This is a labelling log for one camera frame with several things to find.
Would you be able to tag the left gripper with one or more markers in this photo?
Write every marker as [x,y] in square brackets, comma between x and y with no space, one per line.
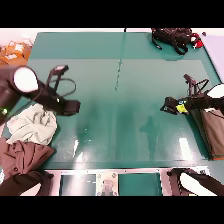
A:
[69,107]

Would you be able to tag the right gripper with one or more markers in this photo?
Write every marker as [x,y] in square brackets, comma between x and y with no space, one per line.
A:
[173,105]

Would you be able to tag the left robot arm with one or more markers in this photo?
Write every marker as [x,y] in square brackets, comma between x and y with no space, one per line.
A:
[41,91]

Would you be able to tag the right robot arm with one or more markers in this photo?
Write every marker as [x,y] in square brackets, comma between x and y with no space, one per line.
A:
[206,100]

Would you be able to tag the dark green garment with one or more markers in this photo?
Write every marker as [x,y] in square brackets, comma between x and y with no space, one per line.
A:
[203,132]

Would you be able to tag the pale green garment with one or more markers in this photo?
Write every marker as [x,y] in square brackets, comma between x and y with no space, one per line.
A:
[31,125]

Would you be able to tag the brown garment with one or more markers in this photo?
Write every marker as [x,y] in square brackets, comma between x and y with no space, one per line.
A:
[25,155]

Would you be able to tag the red object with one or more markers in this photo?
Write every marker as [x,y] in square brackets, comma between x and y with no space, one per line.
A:
[198,41]

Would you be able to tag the black bag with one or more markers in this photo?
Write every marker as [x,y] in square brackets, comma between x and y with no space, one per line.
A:
[170,35]

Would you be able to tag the brown cardboard box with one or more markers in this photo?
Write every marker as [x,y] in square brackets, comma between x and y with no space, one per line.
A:
[13,53]

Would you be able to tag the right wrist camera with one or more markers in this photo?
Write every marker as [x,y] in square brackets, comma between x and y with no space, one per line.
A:
[190,81]

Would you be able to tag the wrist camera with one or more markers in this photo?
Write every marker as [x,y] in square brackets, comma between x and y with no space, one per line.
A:
[190,81]
[60,68]

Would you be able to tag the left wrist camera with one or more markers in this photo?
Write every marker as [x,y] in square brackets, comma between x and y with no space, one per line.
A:
[60,68]

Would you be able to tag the silver frame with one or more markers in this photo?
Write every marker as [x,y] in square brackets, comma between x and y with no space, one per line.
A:
[106,183]

